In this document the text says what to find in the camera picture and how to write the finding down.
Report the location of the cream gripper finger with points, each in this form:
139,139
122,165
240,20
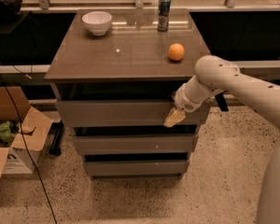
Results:
174,117

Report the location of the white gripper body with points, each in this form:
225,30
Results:
182,102

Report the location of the grey top drawer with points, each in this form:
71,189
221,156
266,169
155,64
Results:
114,113

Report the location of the grey drawer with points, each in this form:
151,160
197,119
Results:
120,168
135,144
114,113

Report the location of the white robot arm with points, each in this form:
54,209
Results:
212,76

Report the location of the grey middle drawer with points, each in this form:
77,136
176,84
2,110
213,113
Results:
135,144

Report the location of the grey drawer cabinet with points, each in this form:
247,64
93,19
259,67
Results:
129,62

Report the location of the grey bottom drawer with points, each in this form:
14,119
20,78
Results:
120,168

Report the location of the open cardboard box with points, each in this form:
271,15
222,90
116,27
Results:
23,132

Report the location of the black table leg right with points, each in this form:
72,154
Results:
221,102

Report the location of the black table leg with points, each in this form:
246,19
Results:
221,102
56,132

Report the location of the orange fruit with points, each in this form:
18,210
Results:
176,52

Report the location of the dark drink can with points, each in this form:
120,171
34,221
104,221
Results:
163,14

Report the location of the white ceramic bowl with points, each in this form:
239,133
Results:
97,22

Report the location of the black table leg left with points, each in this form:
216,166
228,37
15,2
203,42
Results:
56,132

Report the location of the green bag in box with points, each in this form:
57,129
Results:
6,133

